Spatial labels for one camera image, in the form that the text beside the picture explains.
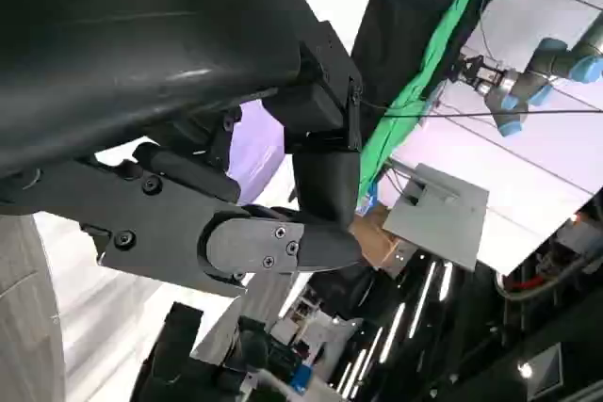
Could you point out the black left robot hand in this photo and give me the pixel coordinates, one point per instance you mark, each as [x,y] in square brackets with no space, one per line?
[118,44]

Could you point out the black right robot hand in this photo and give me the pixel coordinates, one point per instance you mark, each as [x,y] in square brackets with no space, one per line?
[188,364]

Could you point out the lilac plate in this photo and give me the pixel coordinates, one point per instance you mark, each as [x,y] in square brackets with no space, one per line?
[256,157]

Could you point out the brown cardboard box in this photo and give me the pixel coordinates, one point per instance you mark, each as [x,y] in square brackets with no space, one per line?
[372,237]

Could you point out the black cloth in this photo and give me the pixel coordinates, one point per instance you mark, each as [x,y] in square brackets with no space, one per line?
[400,6]

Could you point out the grey flat panel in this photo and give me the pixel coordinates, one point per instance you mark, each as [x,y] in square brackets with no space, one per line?
[438,218]

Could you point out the green cloth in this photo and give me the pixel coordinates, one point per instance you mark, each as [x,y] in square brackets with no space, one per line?
[414,86]

